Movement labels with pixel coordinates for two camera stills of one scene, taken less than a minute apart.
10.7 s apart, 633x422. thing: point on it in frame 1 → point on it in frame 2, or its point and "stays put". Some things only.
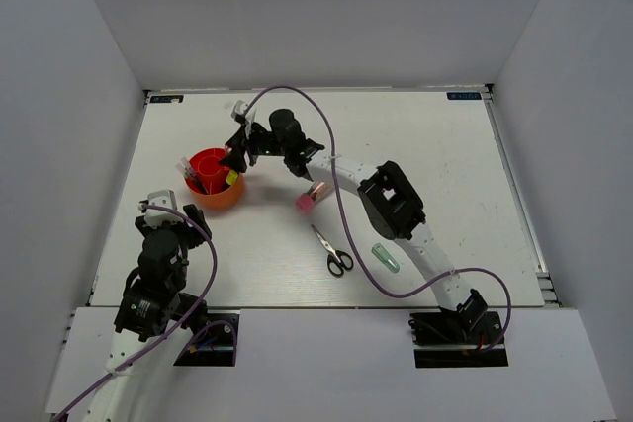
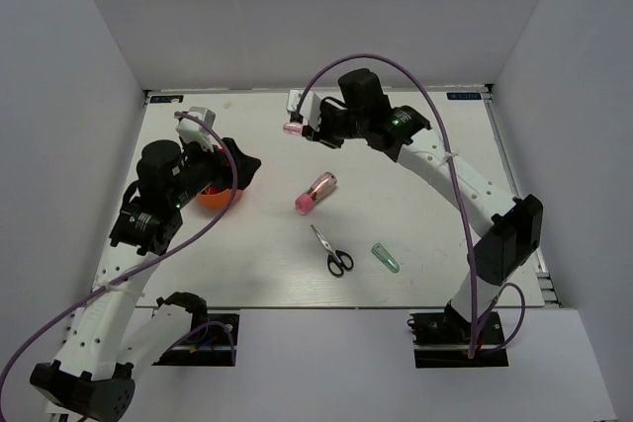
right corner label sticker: x=464 y=95 stays put
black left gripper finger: x=197 y=214 → x=245 y=165
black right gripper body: x=264 y=144 → x=335 y=126
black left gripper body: x=187 y=234 → x=203 y=169
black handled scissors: x=338 y=260 stays put
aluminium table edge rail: x=545 y=279 stays put
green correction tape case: x=386 y=257 stays put
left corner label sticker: x=167 y=99 stays put
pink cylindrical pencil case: x=306 y=202 stays put
